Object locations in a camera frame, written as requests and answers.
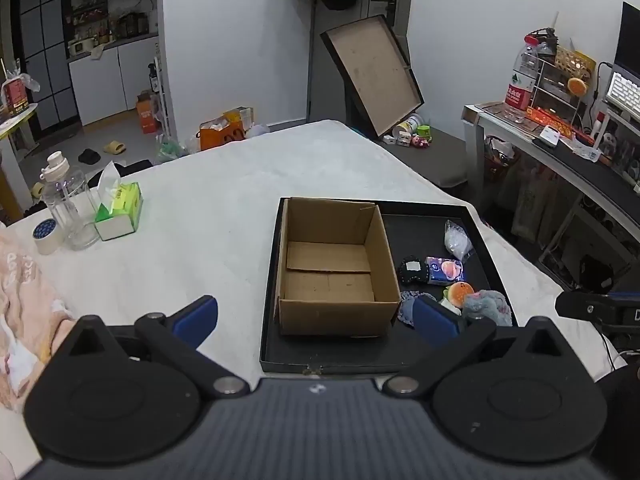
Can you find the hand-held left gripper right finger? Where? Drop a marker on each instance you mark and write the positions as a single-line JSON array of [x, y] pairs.
[[437, 320]]

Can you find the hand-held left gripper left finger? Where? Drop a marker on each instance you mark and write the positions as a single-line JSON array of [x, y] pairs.
[[197, 317]]

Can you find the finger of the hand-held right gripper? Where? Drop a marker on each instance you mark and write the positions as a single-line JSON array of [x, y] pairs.
[[575, 305]]

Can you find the burger plush toy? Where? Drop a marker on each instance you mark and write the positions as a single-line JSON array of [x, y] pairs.
[[460, 291]]

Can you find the colourful snack packet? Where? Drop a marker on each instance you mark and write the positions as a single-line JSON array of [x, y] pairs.
[[440, 270]]

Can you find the grey-blue plush toy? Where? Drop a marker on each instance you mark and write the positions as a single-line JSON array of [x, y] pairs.
[[487, 302]]

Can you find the black toy with white screen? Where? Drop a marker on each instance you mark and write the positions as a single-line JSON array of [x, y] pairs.
[[405, 275]]

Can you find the clear bag of white filling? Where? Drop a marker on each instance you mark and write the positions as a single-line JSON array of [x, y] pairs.
[[457, 242]]

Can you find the black tray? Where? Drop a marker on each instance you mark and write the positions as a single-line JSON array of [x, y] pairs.
[[415, 230]]

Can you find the brown cardboard box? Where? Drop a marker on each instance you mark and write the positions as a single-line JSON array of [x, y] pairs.
[[325, 290]]

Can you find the beige tote bag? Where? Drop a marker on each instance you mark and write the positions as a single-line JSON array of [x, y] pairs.
[[535, 200]]

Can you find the grey desk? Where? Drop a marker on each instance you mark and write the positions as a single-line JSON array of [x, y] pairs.
[[600, 180]]

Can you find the green tissue box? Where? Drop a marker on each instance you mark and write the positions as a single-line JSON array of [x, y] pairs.
[[122, 205]]

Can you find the clear water bottle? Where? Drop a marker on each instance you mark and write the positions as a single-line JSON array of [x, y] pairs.
[[70, 210]]

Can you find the red basket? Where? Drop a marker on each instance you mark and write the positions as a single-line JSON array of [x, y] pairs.
[[495, 157]]

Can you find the white tape roll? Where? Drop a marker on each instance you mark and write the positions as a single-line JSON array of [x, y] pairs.
[[46, 242]]

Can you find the pink blanket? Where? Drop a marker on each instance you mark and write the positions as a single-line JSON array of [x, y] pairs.
[[25, 300]]

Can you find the orange paper bag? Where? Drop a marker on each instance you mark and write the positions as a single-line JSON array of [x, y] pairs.
[[220, 137]]

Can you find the long red box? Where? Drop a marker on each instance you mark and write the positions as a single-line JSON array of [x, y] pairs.
[[550, 122]]

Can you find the yellow slipper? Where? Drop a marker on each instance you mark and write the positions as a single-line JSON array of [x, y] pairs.
[[114, 147]]

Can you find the black slipper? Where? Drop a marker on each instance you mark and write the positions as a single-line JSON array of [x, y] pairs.
[[90, 156]]

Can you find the white canister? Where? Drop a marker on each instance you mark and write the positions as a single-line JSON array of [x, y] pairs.
[[411, 124]]

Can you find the orange cardboard box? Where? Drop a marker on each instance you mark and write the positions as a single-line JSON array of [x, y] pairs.
[[147, 117]]

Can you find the yellow cardboard box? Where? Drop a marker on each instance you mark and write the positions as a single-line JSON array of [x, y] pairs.
[[242, 116]]

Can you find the white keyboard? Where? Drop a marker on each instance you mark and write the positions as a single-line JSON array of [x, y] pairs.
[[625, 92]]

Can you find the orange burger toy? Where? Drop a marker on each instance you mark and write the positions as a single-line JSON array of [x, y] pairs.
[[576, 85]]

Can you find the large red-label water bottle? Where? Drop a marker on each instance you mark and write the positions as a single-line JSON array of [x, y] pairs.
[[520, 90]]

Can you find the clear acrylic organizer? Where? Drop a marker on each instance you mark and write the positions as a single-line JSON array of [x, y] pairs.
[[550, 82]]

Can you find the wicker basket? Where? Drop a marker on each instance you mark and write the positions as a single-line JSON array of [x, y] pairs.
[[575, 60]]

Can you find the white kitchen cabinet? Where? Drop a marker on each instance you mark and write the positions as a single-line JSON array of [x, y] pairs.
[[100, 85]]

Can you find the black-framed brown tray lid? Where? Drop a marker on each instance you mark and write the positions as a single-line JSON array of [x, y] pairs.
[[375, 75]]

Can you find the round side table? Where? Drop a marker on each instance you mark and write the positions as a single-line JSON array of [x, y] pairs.
[[17, 119]]

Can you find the black monitor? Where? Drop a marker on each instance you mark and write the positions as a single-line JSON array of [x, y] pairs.
[[630, 35]]

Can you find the coat rack pole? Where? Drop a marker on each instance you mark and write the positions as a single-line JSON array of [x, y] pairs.
[[311, 60]]

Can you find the red carton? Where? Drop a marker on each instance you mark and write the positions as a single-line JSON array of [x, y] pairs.
[[15, 97]]

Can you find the black-framed glass door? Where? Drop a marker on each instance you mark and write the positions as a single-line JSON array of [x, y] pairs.
[[45, 60]]

